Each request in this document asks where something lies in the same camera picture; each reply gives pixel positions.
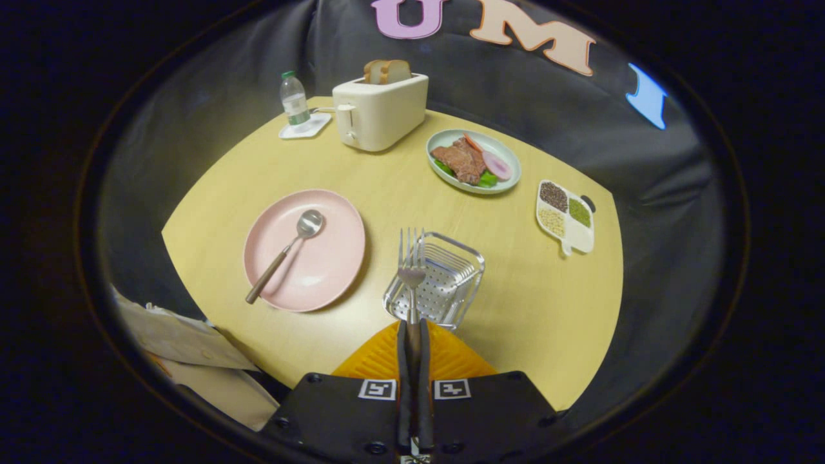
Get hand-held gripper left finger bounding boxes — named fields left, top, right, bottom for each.
left=258, top=319, right=414, bottom=464

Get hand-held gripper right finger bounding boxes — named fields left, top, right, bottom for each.
left=418, top=319, right=561, bottom=464

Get wooden handled metal fork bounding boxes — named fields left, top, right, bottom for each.
left=397, top=227, right=427, bottom=387

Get wooden handled metal spoon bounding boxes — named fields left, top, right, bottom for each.
left=245, top=209, right=325, bottom=305

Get pink round plate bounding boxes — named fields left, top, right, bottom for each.
left=243, top=189, right=366, bottom=313

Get white divided grain tray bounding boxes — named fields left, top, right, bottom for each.
left=536, top=180, right=596, bottom=257

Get green lettuce leaves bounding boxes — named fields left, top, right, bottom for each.
left=433, top=159, right=498, bottom=189

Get person's beige clothing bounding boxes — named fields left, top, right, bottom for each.
left=110, top=287, right=281, bottom=432

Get brown meat slices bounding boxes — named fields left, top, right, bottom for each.
left=431, top=137, right=487, bottom=186

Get pink ham slice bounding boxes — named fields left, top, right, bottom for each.
left=481, top=151, right=513, bottom=182

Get pale green food plate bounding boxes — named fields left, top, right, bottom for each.
left=426, top=129, right=521, bottom=195

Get cream white toaster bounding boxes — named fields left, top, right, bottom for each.
left=332, top=72, right=429, bottom=153

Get white square coaster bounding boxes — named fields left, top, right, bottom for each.
left=278, top=113, right=333, bottom=140

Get clear plastic water bottle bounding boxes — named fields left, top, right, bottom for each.
left=280, top=70, right=312, bottom=127

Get metal wire cutlery basket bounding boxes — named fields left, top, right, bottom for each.
left=383, top=231, right=486, bottom=331

